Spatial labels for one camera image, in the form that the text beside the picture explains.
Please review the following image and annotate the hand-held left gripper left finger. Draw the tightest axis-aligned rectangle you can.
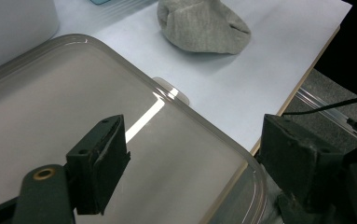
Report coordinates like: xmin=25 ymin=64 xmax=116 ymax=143
xmin=65 ymin=114 xmax=131 ymax=217

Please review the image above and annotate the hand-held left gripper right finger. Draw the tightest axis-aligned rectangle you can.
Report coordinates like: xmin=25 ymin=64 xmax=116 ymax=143
xmin=255 ymin=113 xmax=351 ymax=213

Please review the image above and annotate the shiny metal tray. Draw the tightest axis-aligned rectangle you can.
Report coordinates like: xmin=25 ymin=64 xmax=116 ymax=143
xmin=0 ymin=33 xmax=268 ymax=224

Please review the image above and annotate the grey sock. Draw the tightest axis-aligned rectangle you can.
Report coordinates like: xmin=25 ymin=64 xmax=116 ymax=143
xmin=157 ymin=0 xmax=253 ymax=55

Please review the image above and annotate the white compartment organizer box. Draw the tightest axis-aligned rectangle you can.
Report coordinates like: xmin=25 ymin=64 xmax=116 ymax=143
xmin=0 ymin=0 xmax=61 ymax=77

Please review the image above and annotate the black curtain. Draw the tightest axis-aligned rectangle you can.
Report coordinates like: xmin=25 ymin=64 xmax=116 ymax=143
xmin=314 ymin=0 xmax=357 ymax=104

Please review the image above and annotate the aluminium floor rail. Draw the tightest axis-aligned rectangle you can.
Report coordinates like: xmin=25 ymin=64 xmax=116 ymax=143
xmin=294 ymin=88 xmax=357 ymax=143

